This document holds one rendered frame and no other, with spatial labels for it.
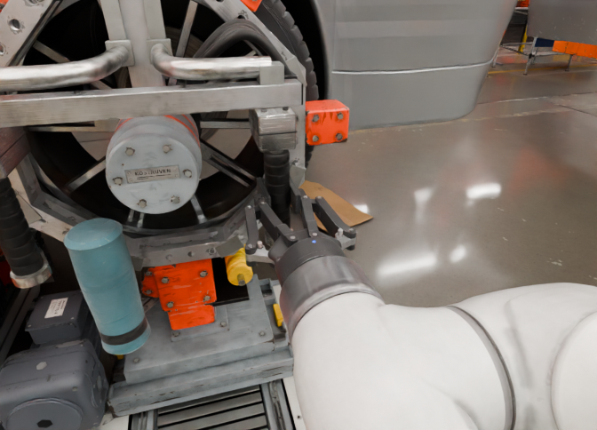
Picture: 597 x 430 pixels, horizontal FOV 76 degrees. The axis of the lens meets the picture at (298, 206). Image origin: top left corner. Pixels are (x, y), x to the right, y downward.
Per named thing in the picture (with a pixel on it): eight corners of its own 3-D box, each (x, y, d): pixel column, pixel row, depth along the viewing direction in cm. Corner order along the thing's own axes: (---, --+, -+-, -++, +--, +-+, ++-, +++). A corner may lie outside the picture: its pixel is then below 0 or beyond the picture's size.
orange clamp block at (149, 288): (143, 244, 85) (144, 276, 89) (139, 266, 78) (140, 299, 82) (176, 244, 87) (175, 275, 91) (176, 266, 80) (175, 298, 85)
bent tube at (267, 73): (258, 60, 66) (255, -11, 60) (284, 85, 49) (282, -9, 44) (151, 66, 62) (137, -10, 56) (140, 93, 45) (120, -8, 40)
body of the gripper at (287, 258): (280, 322, 39) (263, 266, 47) (357, 306, 41) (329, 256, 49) (278, 264, 35) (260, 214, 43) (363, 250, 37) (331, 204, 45)
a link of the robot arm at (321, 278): (383, 354, 36) (358, 310, 41) (394, 281, 32) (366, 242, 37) (290, 376, 34) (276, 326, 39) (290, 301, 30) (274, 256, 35)
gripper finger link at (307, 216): (307, 237, 42) (321, 237, 42) (300, 190, 52) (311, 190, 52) (307, 265, 44) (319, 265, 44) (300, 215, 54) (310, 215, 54)
